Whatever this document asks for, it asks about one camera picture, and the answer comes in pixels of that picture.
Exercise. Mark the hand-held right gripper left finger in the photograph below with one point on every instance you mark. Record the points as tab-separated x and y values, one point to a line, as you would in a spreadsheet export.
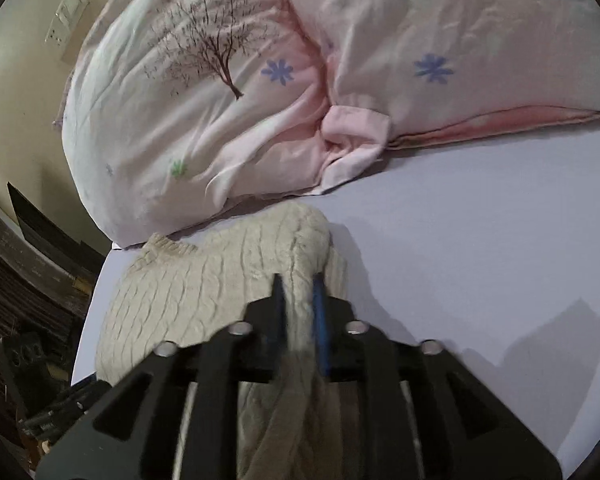
279	310

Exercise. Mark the white wall switch plate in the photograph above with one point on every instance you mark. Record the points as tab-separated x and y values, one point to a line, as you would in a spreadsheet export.
66	14

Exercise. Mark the cream knitted sweater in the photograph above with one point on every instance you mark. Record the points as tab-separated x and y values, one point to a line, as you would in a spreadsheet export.
205	280

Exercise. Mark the dark wooden furniture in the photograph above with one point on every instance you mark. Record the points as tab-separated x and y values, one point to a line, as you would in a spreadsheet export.
25	280

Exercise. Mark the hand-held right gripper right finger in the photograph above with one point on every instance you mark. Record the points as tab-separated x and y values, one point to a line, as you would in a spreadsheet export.
320	320

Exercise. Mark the pink floral printed blanket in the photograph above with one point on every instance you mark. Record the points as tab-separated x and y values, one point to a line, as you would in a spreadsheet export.
260	85

